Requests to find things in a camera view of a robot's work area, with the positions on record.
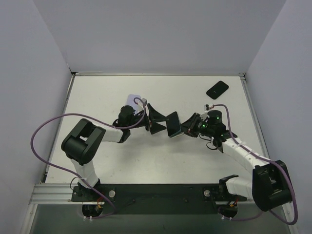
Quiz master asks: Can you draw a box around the dark smartphone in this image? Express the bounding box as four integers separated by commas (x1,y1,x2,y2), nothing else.
166,111,183,138

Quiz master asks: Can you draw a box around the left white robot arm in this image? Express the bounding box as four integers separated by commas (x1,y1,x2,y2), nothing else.
61,103,168,201

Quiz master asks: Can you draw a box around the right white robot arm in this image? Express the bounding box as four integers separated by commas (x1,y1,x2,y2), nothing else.
181,110,294,212

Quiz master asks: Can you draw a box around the lilac phone case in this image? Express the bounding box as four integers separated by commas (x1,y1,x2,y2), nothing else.
126,94,141,114

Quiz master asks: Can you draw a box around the black phone case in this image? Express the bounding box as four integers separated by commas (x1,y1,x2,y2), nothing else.
206,80,229,100

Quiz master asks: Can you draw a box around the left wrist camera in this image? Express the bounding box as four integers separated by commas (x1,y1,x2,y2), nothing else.
136,97,147,112

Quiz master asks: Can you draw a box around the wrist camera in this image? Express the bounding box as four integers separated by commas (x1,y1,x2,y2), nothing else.
136,97,147,112
202,104,214,115

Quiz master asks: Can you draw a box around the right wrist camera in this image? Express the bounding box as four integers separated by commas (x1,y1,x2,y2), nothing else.
202,104,214,115

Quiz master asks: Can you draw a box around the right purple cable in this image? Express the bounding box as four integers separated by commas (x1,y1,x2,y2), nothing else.
207,103,298,225

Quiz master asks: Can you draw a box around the purple cable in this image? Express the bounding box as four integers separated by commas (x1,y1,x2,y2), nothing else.
207,103,298,225
30,97,147,219

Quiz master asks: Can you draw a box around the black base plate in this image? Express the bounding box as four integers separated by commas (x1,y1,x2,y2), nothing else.
71,184,247,215

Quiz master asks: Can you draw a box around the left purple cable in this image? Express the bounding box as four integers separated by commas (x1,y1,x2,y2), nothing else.
30,97,147,219

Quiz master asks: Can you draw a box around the aluminium front rail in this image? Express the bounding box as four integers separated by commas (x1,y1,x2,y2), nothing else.
31,184,255,207

